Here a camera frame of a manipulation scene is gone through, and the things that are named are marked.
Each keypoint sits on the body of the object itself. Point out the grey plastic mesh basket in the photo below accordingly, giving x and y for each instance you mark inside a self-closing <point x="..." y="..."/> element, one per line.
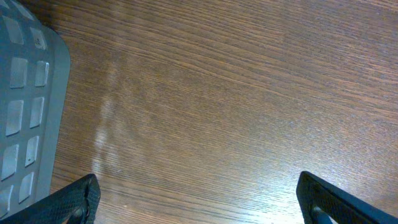
<point x="35" y="66"/>

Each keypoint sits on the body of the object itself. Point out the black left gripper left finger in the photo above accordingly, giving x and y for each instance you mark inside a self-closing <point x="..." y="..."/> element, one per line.
<point x="76" y="203"/>

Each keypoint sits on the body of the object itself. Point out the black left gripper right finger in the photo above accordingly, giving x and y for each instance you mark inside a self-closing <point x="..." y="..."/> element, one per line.
<point x="322" y="202"/>

